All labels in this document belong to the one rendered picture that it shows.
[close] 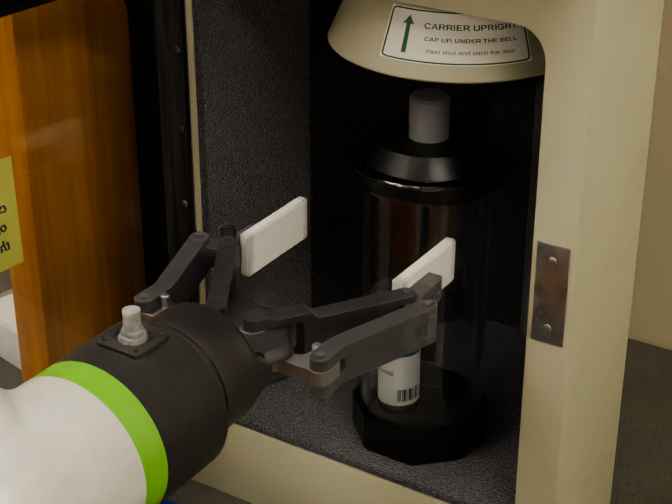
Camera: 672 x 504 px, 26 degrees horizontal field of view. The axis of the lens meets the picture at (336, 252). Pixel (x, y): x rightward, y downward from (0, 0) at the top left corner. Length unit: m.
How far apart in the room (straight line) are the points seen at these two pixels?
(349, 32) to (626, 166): 0.20
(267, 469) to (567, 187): 0.37
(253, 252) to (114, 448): 0.26
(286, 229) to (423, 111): 0.12
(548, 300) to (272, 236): 0.19
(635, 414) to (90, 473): 0.69
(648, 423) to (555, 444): 0.31
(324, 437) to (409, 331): 0.27
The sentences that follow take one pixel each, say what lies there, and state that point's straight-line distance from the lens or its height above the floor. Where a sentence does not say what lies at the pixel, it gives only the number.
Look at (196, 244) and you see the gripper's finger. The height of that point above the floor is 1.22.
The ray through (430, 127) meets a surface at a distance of 0.99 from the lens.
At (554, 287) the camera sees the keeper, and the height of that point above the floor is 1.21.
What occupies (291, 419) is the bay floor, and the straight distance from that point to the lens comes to 1.12.
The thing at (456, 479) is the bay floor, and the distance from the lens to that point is 1.06.
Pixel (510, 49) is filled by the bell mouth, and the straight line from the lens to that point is 0.93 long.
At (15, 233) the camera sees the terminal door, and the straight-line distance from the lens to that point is 0.96.
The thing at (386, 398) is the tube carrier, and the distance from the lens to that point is 1.06.
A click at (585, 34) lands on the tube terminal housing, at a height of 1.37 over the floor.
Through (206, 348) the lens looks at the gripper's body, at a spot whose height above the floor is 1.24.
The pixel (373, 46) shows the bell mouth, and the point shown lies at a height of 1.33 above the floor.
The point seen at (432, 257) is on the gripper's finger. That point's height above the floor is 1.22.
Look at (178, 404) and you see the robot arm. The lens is 0.75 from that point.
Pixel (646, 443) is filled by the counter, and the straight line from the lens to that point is 1.26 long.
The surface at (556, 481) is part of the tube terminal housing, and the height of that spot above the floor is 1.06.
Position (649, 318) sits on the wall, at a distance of 1.42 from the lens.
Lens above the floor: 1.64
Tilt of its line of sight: 27 degrees down
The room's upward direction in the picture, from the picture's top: straight up
